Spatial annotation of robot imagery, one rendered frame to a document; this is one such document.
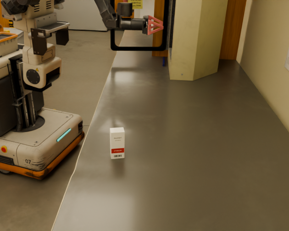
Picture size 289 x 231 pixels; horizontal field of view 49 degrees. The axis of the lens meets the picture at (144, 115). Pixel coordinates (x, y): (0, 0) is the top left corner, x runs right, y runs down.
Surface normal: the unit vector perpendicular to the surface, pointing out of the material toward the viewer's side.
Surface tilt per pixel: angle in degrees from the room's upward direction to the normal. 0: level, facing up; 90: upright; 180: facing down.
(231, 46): 90
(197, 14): 90
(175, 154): 0
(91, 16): 90
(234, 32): 90
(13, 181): 0
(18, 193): 0
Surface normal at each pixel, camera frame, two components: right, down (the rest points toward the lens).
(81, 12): -0.03, 0.46
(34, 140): 0.04, -0.88
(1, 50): 0.94, 0.22
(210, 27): 0.69, 0.36
